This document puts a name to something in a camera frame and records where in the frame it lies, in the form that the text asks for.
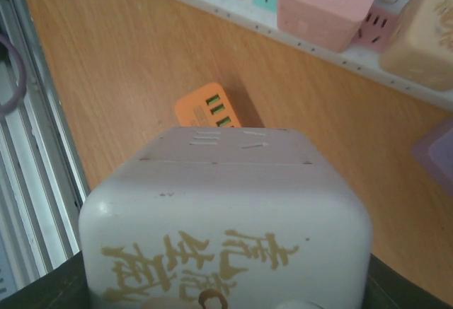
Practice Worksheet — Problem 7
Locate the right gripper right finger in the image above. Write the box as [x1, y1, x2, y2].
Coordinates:
[362, 255, 449, 309]

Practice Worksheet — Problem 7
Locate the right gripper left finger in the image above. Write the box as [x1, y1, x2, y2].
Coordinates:
[1, 252, 91, 309]

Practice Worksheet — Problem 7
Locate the white cube socket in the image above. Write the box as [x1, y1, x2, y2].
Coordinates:
[79, 127, 372, 308]

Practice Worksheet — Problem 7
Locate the beige cube socket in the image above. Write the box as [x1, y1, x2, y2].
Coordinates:
[379, 0, 452, 92]

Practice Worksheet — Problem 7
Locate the pink cube socket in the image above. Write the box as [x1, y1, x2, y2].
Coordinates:
[276, 0, 390, 54]

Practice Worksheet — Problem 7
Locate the purple power strip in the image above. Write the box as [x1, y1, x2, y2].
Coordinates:
[411, 117, 452, 196]

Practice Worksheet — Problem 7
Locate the orange power strip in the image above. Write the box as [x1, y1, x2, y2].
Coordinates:
[174, 81, 265, 129]

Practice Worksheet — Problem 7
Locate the long white power strip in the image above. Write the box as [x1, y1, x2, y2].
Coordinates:
[178, 0, 452, 110]

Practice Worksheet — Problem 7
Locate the aluminium rail frame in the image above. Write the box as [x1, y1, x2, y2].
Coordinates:
[1, 0, 89, 298]

